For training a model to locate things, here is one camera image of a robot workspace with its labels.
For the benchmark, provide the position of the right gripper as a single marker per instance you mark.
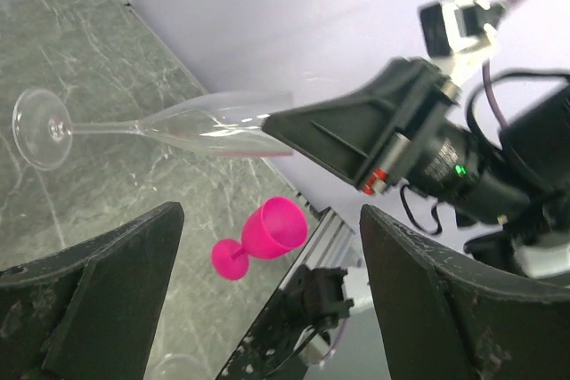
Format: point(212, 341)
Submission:
point(371, 138)

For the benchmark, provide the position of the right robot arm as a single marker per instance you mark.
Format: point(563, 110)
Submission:
point(520, 185)

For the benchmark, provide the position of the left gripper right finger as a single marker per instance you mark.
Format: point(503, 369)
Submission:
point(443, 315)

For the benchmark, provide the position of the clear flute glass one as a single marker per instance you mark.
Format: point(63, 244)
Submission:
point(227, 124)

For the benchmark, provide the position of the pink plastic wine glass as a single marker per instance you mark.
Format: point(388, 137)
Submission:
point(276, 228)

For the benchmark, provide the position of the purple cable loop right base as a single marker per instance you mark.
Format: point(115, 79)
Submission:
point(318, 351)

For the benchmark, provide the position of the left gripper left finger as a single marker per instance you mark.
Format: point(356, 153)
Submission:
point(91, 310)

